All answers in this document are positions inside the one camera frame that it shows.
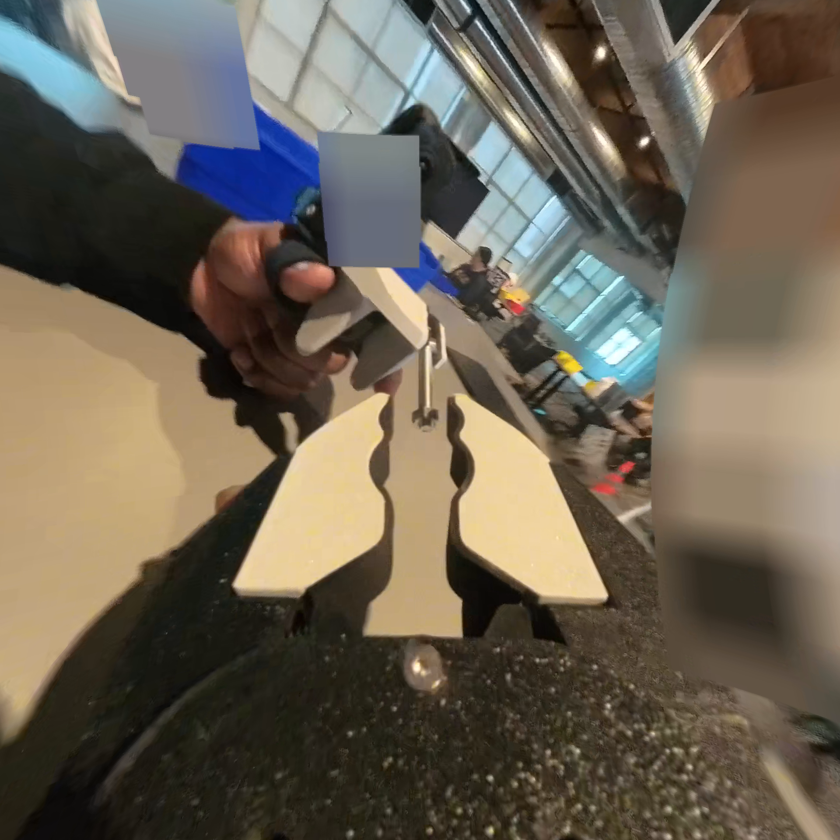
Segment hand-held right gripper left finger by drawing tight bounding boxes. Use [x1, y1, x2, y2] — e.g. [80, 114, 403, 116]
[233, 392, 395, 599]

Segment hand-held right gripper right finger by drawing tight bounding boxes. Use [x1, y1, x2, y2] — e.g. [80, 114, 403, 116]
[448, 394, 610, 606]

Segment blue plastic bin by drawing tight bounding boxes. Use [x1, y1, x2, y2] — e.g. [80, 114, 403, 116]
[176, 105, 455, 296]

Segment person's left forearm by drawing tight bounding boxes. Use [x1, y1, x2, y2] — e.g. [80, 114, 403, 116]
[0, 69, 237, 342]

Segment person's left hand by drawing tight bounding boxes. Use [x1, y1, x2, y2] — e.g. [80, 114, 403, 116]
[190, 220, 403, 401]

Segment black table mat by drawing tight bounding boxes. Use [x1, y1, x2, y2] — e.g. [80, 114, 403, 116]
[449, 344, 549, 454]

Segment black office chair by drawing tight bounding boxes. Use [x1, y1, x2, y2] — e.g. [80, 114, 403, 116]
[499, 315, 559, 385]

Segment large grid window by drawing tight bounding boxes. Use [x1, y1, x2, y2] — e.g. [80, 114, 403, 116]
[246, 0, 664, 368]

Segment silver ventilation duct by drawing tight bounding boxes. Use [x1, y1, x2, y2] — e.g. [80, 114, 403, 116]
[591, 0, 719, 198]
[427, 0, 631, 244]

